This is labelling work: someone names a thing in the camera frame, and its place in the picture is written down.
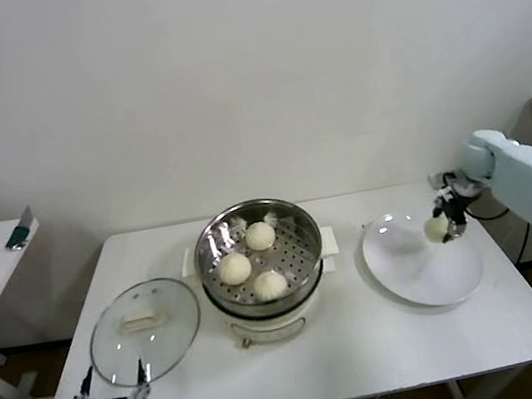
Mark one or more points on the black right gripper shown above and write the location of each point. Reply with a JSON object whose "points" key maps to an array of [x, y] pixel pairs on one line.
{"points": [[453, 207]]}

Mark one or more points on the white steamed baozi bun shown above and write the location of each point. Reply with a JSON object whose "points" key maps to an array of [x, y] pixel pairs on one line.
{"points": [[270, 286], [260, 236], [434, 229], [234, 269]]}

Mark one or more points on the stainless steel steamer basket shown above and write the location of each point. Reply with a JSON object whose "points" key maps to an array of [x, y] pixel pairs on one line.
{"points": [[301, 231]]}

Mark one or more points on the white round plate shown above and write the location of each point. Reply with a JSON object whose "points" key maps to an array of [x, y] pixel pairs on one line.
{"points": [[410, 278]]}

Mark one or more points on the white electric cooker pot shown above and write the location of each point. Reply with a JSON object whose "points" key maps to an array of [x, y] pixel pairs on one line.
{"points": [[266, 331]]}

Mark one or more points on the green silver handheld tool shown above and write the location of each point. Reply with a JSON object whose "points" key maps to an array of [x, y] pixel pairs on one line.
{"points": [[19, 229]]}

